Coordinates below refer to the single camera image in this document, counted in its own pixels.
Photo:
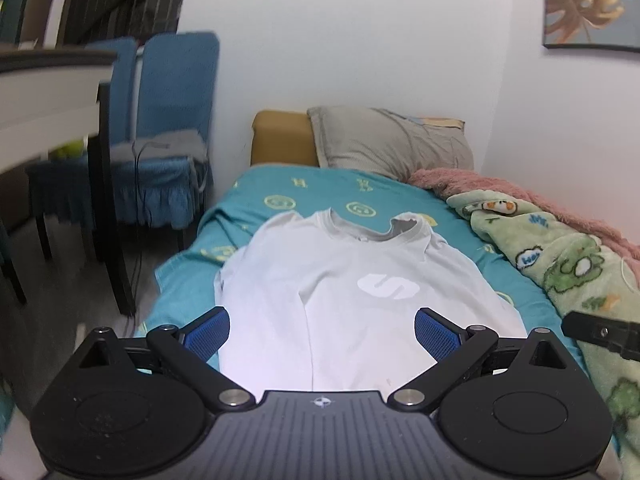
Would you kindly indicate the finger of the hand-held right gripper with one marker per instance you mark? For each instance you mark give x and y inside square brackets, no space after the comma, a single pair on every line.
[605,332]

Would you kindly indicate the tan flat cushion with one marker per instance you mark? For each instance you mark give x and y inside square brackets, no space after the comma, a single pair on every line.
[442,122]

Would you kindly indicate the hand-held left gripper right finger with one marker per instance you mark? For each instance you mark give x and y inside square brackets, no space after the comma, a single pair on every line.
[435,336]

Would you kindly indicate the grey folded cloth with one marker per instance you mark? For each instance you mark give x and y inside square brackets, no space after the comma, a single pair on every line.
[165,147]

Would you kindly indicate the teal printed bed sheet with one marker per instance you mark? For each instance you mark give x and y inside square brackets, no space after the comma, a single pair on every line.
[280,185]

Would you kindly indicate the dark slatted screen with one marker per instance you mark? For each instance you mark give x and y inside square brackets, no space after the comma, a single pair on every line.
[120,0]

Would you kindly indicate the leaf wall picture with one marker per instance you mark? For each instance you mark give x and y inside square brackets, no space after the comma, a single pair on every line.
[585,5]

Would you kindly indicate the pink fuzzy blanket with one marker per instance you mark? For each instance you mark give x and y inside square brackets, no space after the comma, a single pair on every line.
[550,195]

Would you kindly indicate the green cartoon blanket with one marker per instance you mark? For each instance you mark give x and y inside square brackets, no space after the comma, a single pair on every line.
[565,260]

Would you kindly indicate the white t-shirt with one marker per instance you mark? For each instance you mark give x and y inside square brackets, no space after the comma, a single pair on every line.
[325,270]

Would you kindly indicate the table with dark legs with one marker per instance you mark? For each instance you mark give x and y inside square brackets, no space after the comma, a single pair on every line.
[50,85]

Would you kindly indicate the grey pillow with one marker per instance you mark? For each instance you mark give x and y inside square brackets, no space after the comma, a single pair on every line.
[390,140]

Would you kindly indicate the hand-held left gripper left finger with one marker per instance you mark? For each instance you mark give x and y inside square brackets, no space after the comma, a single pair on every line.
[207,336]

